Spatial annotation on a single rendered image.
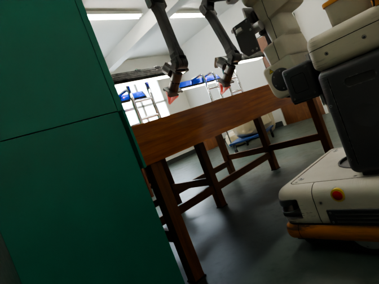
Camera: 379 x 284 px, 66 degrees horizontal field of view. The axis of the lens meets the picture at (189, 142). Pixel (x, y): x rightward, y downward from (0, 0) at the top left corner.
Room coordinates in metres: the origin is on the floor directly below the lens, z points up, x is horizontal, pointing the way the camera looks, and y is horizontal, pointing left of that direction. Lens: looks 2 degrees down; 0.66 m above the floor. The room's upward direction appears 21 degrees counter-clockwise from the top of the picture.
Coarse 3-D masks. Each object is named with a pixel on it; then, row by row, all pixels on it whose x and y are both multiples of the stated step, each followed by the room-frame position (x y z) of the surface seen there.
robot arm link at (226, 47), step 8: (200, 8) 1.85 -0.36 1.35; (208, 16) 1.84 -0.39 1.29; (216, 16) 1.84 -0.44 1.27; (216, 24) 1.82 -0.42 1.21; (216, 32) 1.82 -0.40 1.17; (224, 32) 1.80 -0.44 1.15; (224, 40) 1.79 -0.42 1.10; (224, 48) 1.79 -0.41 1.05; (232, 48) 1.76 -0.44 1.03; (240, 56) 1.78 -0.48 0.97
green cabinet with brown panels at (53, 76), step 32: (0, 0) 1.03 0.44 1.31; (32, 0) 1.10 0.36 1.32; (64, 0) 1.17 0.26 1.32; (0, 32) 1.00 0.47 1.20; (32, 32) 1.07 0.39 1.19; (64, 32) 1.14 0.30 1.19; (0, 64) 0.98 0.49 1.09; (32, 64) 1.04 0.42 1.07; (64, 64) 1.11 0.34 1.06; (96, 64) 1.19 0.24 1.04; (0, 96) 0.95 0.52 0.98; (32, 96) 1.01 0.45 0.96; (64, 96) 1.08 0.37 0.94; (96, 96) 1.16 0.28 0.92; (0, 128) 0.93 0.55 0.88; (32, 128) 0.99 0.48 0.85
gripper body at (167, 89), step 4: (172, 84) 1.60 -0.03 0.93; (176, 84) 1.59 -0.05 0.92; (164, 88) 1.62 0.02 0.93; (168, 88) 1.63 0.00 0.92; (172, 88) 1.61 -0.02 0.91; (176, 88) 1.61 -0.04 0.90; (180, 88) 1.67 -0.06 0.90; (168, 92) 1.60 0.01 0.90; (172, 92) 1.61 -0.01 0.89; (176, 92) 1.63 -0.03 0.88
